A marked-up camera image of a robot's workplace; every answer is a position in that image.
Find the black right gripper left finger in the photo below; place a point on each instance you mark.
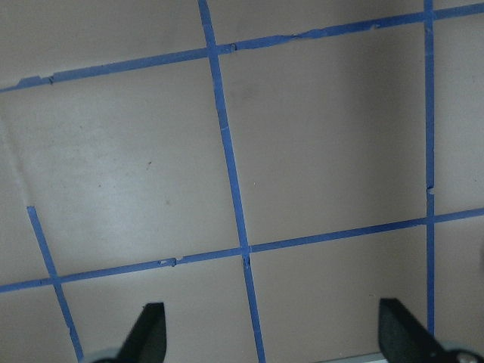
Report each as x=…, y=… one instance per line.
x=146, y=341

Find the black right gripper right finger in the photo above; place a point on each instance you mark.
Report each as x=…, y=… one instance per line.
x=403, y=339

